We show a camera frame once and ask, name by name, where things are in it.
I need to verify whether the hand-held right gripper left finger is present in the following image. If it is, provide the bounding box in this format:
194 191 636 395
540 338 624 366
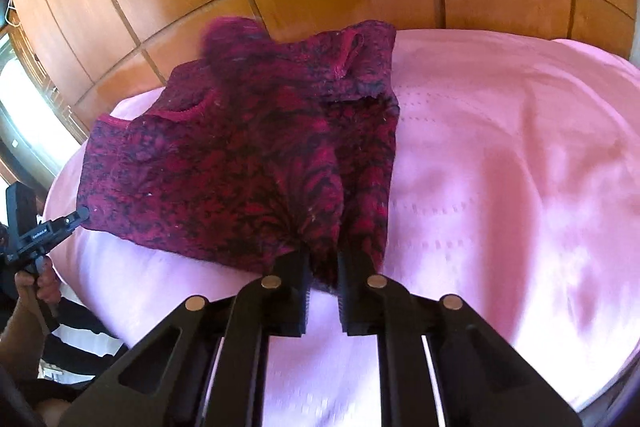
59 251 314 427

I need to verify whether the person's left hand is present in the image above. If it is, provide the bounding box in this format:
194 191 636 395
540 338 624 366
15 256 62 304

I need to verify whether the dark red patterned knit garment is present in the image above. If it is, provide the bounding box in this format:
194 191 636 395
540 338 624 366
76 18 401 295

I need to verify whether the person's left forearm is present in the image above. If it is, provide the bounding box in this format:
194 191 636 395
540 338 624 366
0 289 57 390

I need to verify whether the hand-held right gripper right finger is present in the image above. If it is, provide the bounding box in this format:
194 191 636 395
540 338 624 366
336 249 584 427

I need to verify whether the bright window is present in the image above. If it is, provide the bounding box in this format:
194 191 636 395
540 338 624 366
0 32 68 188

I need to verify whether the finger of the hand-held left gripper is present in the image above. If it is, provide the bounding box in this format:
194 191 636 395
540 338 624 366
48 205 91 239

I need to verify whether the black and white striped clothing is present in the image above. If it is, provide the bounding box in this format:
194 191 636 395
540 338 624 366
30 297 132 390

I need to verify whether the pink bed blanket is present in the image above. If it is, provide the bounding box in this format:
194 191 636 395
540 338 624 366
42 28 640 427

